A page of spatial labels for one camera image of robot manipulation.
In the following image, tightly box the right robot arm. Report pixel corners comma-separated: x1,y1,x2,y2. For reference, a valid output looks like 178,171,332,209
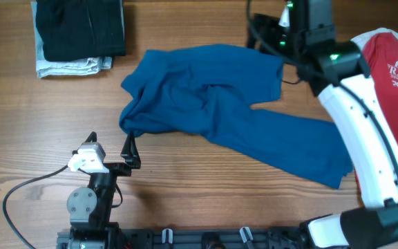
246,0,398,248

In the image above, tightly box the light grey folded garment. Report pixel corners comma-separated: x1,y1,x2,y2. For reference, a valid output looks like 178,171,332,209
30,1,113,78

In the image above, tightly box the right black cable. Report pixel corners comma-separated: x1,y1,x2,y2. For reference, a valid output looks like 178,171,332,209
245,0,398,236

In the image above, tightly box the blue t-shirt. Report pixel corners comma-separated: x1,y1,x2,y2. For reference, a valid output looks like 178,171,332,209
119,44,353,188

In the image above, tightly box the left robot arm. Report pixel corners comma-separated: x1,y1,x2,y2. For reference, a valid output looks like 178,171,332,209
57,132,141,249

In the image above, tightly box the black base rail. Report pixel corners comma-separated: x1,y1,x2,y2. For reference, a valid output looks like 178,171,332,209
56,226,300,249

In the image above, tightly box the black cable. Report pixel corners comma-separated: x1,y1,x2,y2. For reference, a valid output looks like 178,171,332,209
245,0,398,236
1,165,69,249

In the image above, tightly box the black folded garment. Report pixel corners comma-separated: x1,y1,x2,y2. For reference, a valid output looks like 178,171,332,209
35,0,126,62

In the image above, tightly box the left black cable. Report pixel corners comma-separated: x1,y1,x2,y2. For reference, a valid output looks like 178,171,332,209
1,165,69,249

